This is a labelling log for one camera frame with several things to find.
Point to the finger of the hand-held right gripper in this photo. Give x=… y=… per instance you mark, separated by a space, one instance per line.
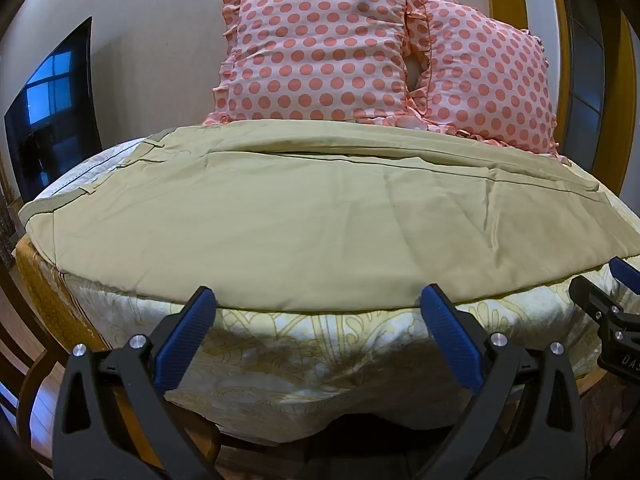
x=627 y=271
x=592 y=297

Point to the pink polka dot ruffled pillow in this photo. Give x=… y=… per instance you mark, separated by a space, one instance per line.
x=320 y=52
x=487 y=77

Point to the wooden chair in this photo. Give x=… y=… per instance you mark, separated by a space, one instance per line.
x=35 y=385

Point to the bed with patterned sheet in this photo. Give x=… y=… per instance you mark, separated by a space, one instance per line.
x=300 y=360

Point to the olive green blanket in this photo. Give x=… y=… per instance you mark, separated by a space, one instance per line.
x=320 y=220

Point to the dried plant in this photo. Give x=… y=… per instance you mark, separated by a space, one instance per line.
x=7 y=220

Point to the black flat screen television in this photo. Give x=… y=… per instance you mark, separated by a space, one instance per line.
x=52 y=115

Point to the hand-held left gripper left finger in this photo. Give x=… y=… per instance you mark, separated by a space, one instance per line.
x=184 y=332

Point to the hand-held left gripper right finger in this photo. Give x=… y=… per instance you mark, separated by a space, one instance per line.
x=450 y=330

